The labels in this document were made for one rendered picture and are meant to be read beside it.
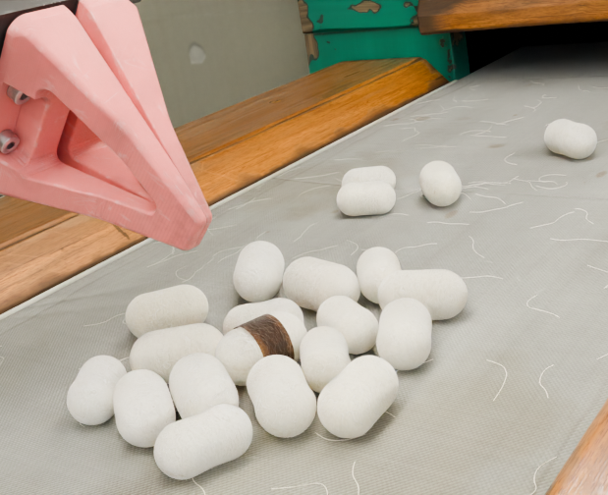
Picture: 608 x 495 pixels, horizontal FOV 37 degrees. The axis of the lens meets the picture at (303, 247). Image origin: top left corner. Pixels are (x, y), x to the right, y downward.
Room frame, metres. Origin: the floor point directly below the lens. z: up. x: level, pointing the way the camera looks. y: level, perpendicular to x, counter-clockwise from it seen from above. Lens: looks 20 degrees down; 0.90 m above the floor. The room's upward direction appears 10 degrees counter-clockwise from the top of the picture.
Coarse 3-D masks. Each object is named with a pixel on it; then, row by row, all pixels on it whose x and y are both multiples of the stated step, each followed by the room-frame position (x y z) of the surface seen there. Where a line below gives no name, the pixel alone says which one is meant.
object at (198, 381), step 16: (176, 368) 0.28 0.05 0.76; (192, 368) 0.28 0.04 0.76; (208, 368) 0.28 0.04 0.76; (224, 368) 0.28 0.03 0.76; (176, 384) 0.28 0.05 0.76; (192, 384) 0.27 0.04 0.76; (208, 384) 0.27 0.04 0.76; (224, 384) 0.27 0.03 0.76; (176, 400) 0.27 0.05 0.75; (192, 400) 0.26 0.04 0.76; (208, 400) 0.26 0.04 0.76; (224, 400) 0.26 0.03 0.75
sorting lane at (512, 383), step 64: (384, 128) 0.67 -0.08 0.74; (448, 128) 0.64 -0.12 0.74; (512, 128) 0.60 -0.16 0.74; (256, 192) 0.55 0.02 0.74; (320, 192) 0.53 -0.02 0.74; (512, 192) 0.47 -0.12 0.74; (576, 192) 0.45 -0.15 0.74; (128, 256) 0.47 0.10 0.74; (192, 256) 0.45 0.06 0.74; (320, 256) 0.42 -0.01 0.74; (448, 256) 0.39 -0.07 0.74; (512, 256) 0.38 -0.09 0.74; (576, 256) 0.37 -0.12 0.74; (0, 320) 0.41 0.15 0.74; (64, 320) 0.39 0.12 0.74; (448, 320) 0.32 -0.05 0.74; (512, 320) 0.31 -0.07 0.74; (576, 320) 0.31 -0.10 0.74; (0, 384) 0.34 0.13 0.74; (64, 384) 0.33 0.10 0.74; (448, 384) 0.27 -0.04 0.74; (512, 384) 0.27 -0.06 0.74; (576, 384) 0.26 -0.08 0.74; (0, 448) 0.28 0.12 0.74; (64, 448) 0.28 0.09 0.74; (128, 448) 0.27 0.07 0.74; (256, 448) 0.26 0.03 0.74; (320, 448) 0.25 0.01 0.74; (384, 448) 0.24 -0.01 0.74; (448, 448) 0.24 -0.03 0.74; (512, 448) 0.23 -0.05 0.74
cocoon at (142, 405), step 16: (128, 384) 0.28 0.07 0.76; (144, 384) 0.28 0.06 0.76; (160, 384) 0.28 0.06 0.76; (128, 400) 0.27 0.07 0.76; (144, 400) 0.27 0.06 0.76; (160, 400) 0.27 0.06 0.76; (128, 416) 0.26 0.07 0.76; (144, 416) 0.26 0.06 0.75; (160, 416) 0.26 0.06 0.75; (128, 432) 0.26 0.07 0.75; (144, 432) 0.26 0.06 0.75
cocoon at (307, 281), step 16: (288, 272) 0.36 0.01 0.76; (304, 272) 0.35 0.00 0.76; (320, 272) 0.35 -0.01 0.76; (336, 272) 0.34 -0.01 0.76; (352, 272) 0.35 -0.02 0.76; (288, 288) 0.36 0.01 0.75; (304, 288) 0.35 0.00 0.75; (320, 288) 0.34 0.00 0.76; (336, 288) 0.34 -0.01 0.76; (352, 288) 0.34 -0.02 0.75; (304, 304) 0.35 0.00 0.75; (320, 304) 0.34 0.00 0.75
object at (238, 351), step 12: (276, 312) 0.31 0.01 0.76; (288, 312) 0.31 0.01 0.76; (288, 324) 0.31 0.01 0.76; (300, 324) 0.31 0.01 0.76; (228, 336) 0.30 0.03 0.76; (240, 336) 0.30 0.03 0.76; (300, 336) 0.30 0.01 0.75; (216, 348) 0.30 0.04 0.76; (228, 348) 0.30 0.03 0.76; (240, 348) 0.29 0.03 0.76; (252, 348) 0.29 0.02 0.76; (228, 360) 0.29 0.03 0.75; (240, 360) 0.29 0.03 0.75; (252, 360) 0.29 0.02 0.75; (228, 372) 0.29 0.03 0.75; (240, 372) 0.29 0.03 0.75; (240, 384) 0.29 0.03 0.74
